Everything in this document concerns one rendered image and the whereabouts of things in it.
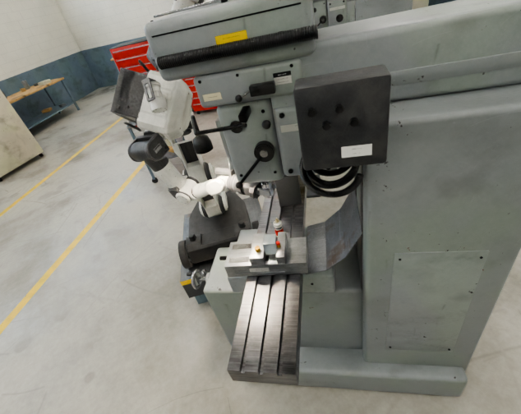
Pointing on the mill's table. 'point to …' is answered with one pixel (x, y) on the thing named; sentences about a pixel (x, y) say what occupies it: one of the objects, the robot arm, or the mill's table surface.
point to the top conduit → (238, 47)
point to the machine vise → (292, 265)
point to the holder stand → (288, 190)
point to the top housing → (229, 33)
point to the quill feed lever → (262, 151)
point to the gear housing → (290, 69)
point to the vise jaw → (257, 252)
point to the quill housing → (243, 152)
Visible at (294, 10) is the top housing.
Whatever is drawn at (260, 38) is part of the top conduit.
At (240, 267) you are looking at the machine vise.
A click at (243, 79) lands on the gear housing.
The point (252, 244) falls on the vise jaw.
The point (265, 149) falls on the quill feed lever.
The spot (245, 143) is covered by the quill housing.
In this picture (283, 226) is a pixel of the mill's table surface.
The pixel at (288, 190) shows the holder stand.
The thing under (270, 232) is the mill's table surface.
